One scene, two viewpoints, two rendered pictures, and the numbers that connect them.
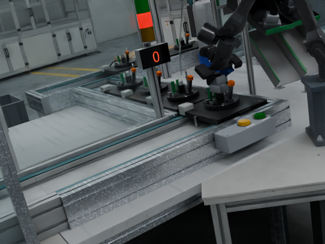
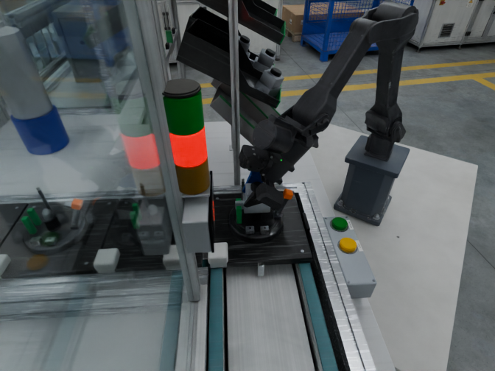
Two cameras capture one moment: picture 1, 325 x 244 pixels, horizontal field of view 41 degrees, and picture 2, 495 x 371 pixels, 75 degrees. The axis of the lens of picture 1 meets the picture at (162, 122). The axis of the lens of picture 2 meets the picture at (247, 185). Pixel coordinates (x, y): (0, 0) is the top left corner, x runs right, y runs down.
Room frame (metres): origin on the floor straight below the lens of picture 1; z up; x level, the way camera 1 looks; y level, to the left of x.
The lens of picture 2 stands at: (1.34, 0.30, 1.57)
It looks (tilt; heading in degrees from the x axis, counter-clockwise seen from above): 40 degrees down; 295
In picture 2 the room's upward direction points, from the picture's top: straight up
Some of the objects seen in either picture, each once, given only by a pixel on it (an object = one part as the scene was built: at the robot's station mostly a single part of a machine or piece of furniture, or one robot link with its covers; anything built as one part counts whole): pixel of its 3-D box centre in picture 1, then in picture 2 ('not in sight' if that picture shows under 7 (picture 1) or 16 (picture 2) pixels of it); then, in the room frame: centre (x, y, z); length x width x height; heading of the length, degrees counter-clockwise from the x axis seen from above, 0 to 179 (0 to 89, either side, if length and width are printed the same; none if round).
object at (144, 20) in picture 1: (144, 20); (188, 142); (1.58, -0.01, 1.33); 0.05 x 0.05 x 0.05
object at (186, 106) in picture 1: (186, 109); (217, 255); (1.60, -0.10, 0.97); 0.05 x 0.05 x 0.04; 29
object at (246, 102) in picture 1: (222, 107); (255, 224); (1.57, -0.23, 0.96); 0.24 x 0.24 x 0.02; 29
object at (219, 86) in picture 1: (216, 82); (252, 196); (1.58, -0.23, 1.06); 0.08 x 0.04 x 0.07; 29
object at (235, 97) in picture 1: (221, 102); (255, 219); (1.57, -0.23, 0.98); 0.14 x 0.14 x 0.02
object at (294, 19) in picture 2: not in sight; (320, 21); (2.81, -5.80, 0.20); 1.20 x 0.80 x 0.41; 37
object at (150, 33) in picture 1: (147, 34); (191, 171); (1.58, -0.01, 1.28); 0.05 x 0.05 x 0.05
